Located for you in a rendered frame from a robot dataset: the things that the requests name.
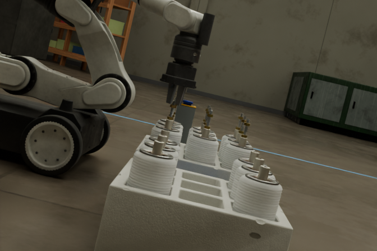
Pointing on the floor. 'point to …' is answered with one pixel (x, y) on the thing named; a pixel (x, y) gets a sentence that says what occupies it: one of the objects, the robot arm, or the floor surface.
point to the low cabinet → (332, 105)
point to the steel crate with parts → (24, 26)
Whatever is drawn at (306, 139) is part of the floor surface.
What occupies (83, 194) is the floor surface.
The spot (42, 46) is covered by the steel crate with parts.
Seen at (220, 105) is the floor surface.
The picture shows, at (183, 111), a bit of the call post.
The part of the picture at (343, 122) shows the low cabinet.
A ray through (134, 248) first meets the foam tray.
